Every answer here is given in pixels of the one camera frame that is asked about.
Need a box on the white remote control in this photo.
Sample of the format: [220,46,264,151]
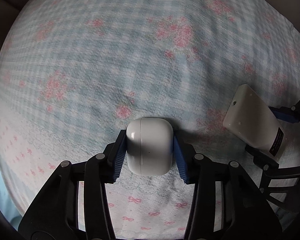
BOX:
[223,84,286,161]

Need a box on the white earbuds case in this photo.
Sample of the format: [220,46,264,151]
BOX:
[126,118,173,176]

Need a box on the floral checkered bed cover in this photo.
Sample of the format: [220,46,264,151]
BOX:
[0,0,300,214]

